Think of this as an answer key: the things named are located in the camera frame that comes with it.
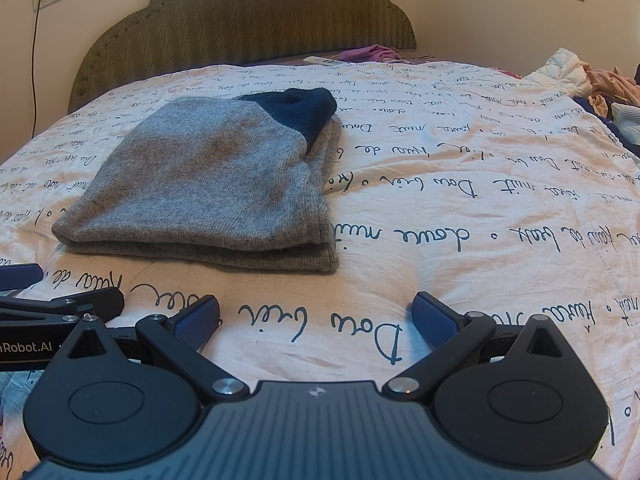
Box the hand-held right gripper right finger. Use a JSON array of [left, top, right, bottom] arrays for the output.
[[382, 291, 576, 403]]

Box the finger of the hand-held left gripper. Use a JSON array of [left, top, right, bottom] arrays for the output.
[[0, 287, 126, 323], [0, 263, 45, 295]]

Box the black power cable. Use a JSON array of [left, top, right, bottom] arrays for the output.
[[30, 0, 49, 138]]

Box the white script printed blanket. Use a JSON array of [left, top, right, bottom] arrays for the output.
[[0, 57, 640, 480]]

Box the navy blue cloth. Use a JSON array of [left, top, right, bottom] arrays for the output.
[[572, 94, 640, 151]]

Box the grey sweater with navy sleeves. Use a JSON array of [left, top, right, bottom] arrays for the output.
[[51, 87, 342, 275]]

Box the white puffy jacket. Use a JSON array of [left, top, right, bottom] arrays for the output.
[[525, 47, 588, 96]]

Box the light blue cloth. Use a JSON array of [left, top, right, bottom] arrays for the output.
[[610, 102, 640, 143]]

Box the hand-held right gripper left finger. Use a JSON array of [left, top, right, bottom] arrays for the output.
[[65, 295, 251, 403]]

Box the pink cloth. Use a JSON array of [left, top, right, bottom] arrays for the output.
[[334, 44, 401, 63]]

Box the green upholstered headboard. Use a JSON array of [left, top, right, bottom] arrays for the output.
[[67, 0, 417, 116]]

